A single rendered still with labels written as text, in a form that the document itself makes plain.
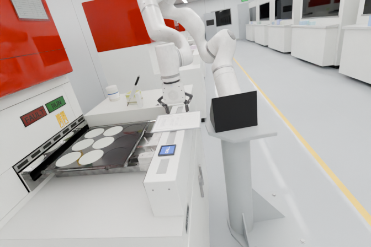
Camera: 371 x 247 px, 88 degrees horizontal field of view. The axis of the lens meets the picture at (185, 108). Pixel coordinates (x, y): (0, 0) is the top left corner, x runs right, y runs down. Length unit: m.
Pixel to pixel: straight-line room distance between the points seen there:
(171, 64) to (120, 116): 0.48
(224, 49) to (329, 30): 4.10
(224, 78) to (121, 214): 0.75
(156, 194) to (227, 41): 0.83
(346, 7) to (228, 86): 4.26
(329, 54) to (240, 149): 4.31
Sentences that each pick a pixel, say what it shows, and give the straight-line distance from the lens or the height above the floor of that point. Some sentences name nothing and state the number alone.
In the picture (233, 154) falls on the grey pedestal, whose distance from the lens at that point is 1.10.
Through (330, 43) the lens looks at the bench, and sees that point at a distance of 5.14.
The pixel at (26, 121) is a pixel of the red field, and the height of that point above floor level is 1.10.
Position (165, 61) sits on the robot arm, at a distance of 0.82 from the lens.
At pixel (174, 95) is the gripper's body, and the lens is 0.87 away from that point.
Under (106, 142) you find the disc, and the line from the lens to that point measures 1.00.
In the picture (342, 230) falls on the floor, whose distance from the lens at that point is 1.75.
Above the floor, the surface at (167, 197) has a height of 0.90.
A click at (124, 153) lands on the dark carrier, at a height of 0.90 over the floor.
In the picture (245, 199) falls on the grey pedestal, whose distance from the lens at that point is 1.33.
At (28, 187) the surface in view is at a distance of 1.01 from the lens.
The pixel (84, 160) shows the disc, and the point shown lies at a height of 0.90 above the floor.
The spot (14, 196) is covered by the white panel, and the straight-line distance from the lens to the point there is 0.99.
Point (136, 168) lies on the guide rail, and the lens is 0.86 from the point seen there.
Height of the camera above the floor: 1.34
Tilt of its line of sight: 22 degrees down
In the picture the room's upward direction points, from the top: 10 degrees counter-clockwise
